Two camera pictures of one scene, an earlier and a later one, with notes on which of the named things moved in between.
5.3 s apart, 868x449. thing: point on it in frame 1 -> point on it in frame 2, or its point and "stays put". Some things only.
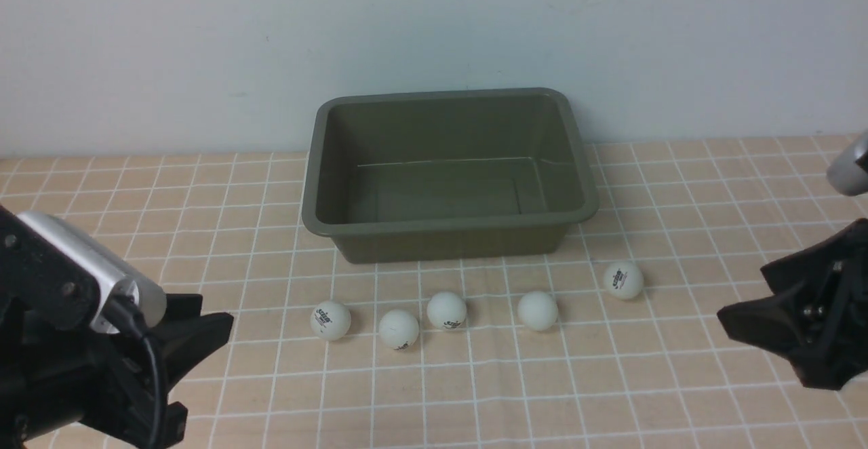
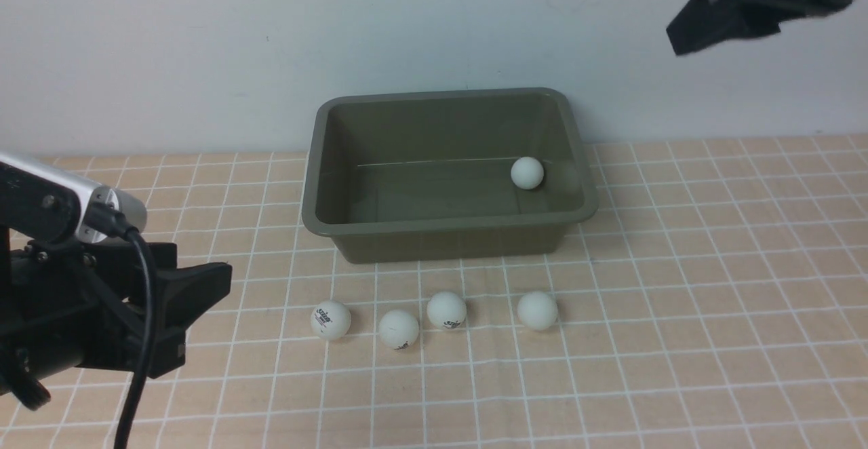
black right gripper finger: [775, 321] -> [717, 16]
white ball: [330, 320] stays put
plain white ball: [538, 310] stays put
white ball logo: [623, 280] -> [527, 173]
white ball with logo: [446, 309] stays put
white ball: [398, 329] stays put
